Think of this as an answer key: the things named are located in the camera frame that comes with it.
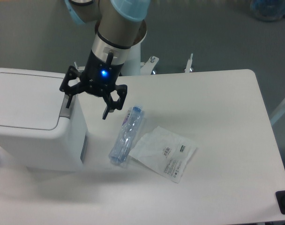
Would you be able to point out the blue clear bag in background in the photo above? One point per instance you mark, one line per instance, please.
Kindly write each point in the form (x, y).
(267, 10)

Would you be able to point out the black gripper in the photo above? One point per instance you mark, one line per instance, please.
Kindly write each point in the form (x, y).
(101, 75)

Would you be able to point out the white plastic packaging bag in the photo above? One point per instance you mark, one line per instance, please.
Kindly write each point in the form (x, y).
(164, 152)

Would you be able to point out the crushed clear plastic bottle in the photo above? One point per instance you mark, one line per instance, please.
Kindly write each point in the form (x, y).
(127, 134)

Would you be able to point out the white push-lid trash can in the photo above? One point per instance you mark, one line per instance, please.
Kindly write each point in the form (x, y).
(36, 126)

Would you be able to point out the white pedestal base frame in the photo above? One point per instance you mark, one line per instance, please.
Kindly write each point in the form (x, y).
(147, 68)

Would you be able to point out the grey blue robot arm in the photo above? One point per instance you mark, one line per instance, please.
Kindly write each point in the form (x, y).
(120, 23)

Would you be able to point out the white frame at right edge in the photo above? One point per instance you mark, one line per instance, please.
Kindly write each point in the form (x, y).
(277, 113)

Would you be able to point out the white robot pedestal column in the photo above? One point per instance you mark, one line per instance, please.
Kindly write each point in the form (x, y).
(132, 66)

